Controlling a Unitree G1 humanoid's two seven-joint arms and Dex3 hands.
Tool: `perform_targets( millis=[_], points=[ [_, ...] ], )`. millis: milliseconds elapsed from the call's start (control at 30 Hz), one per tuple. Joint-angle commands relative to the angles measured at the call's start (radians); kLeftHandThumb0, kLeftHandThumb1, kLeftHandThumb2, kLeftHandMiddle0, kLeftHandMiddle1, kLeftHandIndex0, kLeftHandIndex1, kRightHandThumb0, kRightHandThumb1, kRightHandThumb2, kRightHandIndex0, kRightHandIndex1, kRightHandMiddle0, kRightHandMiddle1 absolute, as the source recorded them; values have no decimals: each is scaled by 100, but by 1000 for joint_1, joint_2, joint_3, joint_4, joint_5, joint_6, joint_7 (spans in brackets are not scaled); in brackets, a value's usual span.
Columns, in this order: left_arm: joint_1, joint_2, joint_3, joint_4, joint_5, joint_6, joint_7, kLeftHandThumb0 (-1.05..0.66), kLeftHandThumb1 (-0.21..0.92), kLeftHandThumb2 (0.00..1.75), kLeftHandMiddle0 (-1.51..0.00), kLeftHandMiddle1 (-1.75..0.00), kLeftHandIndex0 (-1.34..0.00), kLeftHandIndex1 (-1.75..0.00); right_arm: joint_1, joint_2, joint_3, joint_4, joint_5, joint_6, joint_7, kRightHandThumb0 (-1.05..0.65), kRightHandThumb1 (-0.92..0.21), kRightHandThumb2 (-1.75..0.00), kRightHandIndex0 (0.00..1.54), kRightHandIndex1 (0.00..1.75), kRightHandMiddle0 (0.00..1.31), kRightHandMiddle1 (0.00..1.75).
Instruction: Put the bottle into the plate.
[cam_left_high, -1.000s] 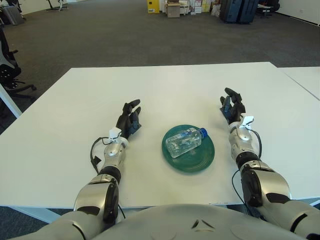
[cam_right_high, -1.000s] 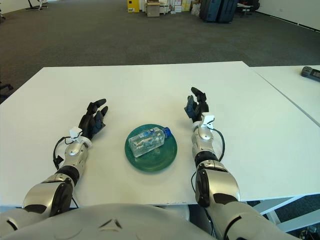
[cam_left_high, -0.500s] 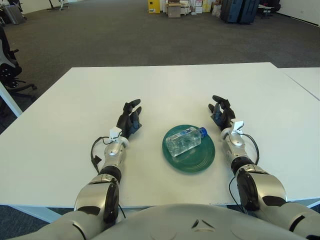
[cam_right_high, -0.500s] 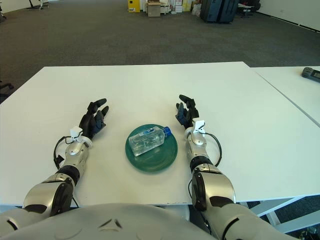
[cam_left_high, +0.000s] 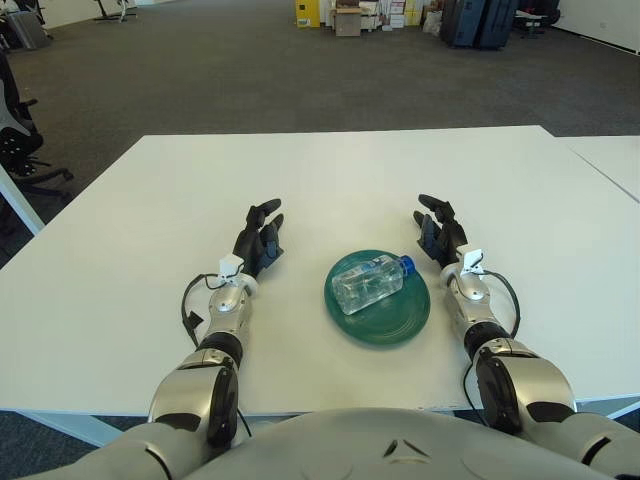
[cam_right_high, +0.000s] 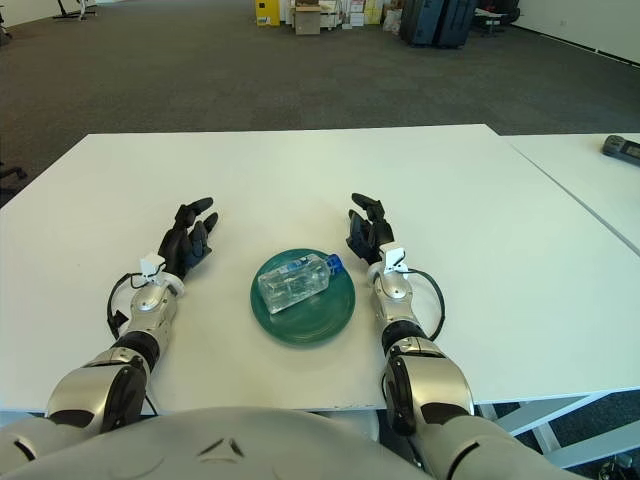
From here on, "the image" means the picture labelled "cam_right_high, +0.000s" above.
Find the black office chair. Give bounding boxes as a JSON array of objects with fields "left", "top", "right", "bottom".
[{"left": 0, "top": 162, "right": 26, "bottom": 194}]

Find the dark blue hard case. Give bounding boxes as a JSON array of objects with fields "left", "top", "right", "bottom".
[{"left": 434, "top": 0, "right": 476, "bottom": 50}]

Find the black handheld device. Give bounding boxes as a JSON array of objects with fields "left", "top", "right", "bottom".
[{"left": 602, "top": 133, "right": 640, "bottom": 167}]

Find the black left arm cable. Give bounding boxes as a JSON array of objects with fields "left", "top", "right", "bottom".
[{"left": 107, "top": 272, "right": 151, "bottom": 341}]

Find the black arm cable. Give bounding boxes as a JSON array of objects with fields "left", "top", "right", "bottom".
[
  {"left": 407, "top": 268, "right": 447, "bottom": 341},
  {"left": 107, "top": 272, "right": 151, "bottom": 341}
]

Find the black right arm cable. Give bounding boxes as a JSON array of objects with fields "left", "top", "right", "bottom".
[{"left": 407, "top": 268, "right": 447, "bottom": 341}]

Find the brown cardboard box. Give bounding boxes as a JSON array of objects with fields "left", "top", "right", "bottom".
[{"left": 293, "top": 4, "right": 322, "bottom": 36}]

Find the white table frame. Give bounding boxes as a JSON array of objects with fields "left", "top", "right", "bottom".
[{"left": 477, "top": 389, "right": 640, "bottom": 454}]

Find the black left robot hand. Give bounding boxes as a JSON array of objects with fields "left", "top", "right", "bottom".
[{"left": 157, "top": 197, "right": 220, "bottom": 279}]

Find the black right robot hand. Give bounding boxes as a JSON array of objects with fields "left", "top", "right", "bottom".
[{"left": 345, "top": 192, "right": 396, "bottom": 266}]

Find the black hard case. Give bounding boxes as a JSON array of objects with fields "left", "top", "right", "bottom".
[{"left": 399, "top": 0, "right": 444, "bottom": 47}]

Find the green round plate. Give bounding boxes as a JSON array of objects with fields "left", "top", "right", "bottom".
[{"left": 249, "top": 245, "right": 357, "bottom": 349}]

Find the black floor stand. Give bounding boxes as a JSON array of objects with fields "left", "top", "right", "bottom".
[{"left": 52, "top": 0, "right": 99, "bottom": 21}]

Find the clear bottle with blue cap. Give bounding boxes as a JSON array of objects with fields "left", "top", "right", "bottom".
[{"left": 257, "top": 253, "right": 344, "bottom": 315}]

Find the yellow box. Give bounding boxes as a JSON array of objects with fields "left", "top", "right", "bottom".
[{"left": 254, "top": 0, "right": 281, "bottom": 27}]

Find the black chair with white seat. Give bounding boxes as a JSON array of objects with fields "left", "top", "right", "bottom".
[{"left": 474, "top": 0, "right": 521, "bottom": 37}]

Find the grey robot torso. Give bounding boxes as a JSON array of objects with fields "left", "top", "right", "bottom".
[{"left": 29, "top": 405, "right": 426, "bottom": 480}]

